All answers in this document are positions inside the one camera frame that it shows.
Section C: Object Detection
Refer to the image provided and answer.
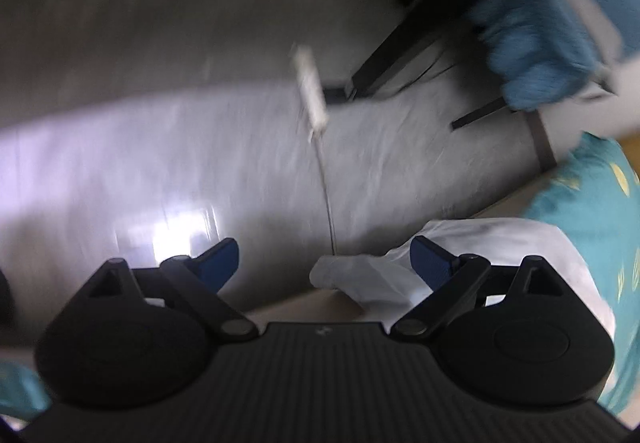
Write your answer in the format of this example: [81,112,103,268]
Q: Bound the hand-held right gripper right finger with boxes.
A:
[390,235,576,343]

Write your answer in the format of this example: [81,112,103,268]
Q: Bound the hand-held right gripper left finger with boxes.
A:
[75,238,260,343]

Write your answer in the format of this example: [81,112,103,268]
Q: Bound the white garment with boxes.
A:
[310,218,617,404]

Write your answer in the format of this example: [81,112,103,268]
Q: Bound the white power strip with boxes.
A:
[294,45,338,256]

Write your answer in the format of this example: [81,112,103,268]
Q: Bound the blue covered chair with cushion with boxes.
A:
[450,0,640,131]

